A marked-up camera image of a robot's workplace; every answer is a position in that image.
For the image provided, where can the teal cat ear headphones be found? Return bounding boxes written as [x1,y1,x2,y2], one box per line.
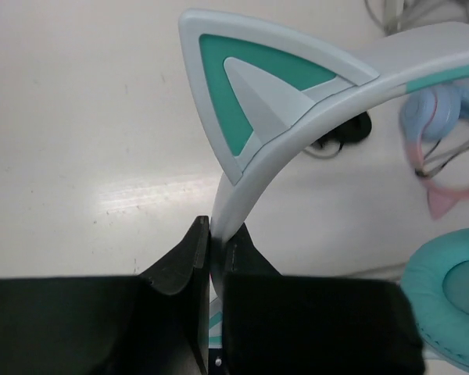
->
[179,9,469,373]

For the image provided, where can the white grey headset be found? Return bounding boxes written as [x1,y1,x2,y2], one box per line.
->
[363,1,469,36]

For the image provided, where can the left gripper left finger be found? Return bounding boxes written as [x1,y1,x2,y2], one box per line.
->
[0,216,209,374]

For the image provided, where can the black on-ear headphones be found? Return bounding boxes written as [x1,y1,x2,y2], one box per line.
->
[303,112,372,160]

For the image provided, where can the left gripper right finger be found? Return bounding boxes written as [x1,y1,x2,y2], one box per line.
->
[222,227,426,374]

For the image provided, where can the pink blue cat headphones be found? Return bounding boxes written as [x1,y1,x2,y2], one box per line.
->
[399,77,469,220]

